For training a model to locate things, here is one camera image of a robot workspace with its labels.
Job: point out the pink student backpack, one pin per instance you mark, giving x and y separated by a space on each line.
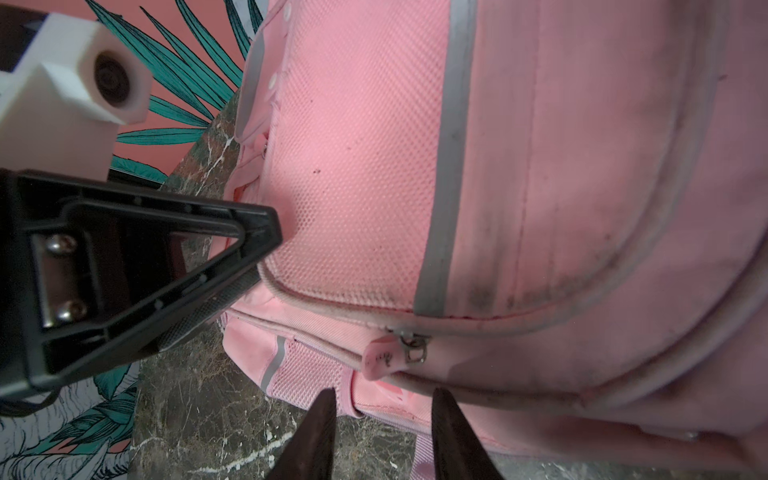
557 210

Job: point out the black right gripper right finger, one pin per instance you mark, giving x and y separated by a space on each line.
457 451

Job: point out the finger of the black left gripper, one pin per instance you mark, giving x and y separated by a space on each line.
103 274

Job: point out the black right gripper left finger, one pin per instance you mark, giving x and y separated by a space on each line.
309 454

